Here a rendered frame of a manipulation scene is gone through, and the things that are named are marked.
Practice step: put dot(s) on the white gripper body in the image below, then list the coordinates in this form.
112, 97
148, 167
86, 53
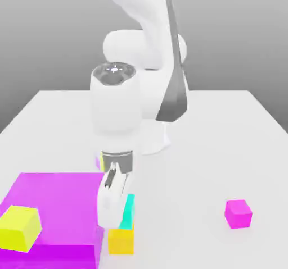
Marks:
108, 203

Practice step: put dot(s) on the small cyan cube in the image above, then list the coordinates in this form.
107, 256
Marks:
128, 212

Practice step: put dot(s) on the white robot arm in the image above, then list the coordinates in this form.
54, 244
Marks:
117, 107

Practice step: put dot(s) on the small orange cube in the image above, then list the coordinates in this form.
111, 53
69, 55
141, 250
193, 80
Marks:
121, 241

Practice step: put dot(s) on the small yellow cube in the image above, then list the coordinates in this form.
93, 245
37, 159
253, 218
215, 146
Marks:
19, 227

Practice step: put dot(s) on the small magenta cube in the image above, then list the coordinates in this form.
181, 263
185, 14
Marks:
238, 214

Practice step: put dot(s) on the large magenta box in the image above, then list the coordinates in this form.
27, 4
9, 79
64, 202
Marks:
65, 208

